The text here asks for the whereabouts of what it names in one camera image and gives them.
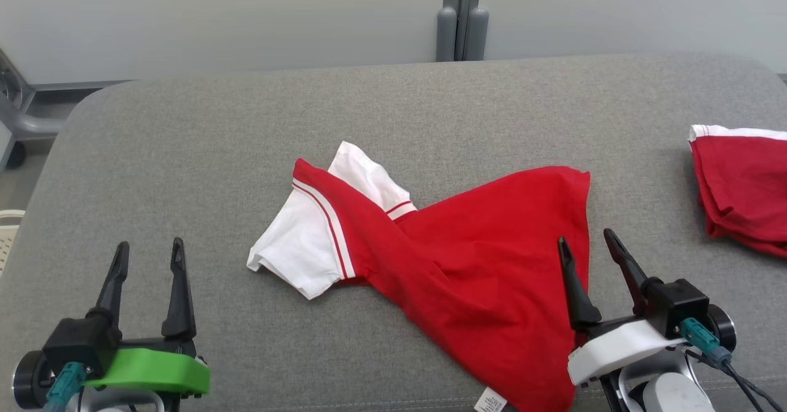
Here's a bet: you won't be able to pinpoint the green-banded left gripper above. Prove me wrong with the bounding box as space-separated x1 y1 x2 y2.
85 237 212 398

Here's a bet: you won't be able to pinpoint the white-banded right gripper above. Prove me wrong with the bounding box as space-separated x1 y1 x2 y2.
557 228 687 387

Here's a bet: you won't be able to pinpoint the red shirt with white sleeves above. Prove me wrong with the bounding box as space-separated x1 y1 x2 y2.
247 141 592 412

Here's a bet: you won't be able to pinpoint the red shorts with white stripe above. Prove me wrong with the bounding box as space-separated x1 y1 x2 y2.
688 124 787 259

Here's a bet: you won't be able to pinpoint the white perforated laundry basket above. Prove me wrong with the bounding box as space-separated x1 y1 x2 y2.
0 210 26 277

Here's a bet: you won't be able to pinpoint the right teal-plug black cable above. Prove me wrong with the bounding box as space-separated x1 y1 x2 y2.
679 317 787 412

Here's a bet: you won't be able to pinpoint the teal-plug black cable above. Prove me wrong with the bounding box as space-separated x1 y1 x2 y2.
679 317 787 412
42 362 87 412

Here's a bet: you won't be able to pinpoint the left teal-plug black cable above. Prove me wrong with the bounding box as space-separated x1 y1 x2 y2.
42 362 87 412

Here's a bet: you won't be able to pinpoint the grey wheeled metal frame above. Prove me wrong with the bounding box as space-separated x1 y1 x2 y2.
0 49 65 170

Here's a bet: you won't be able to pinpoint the grey partition post with caps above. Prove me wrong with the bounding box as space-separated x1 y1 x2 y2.
436 0 490 62

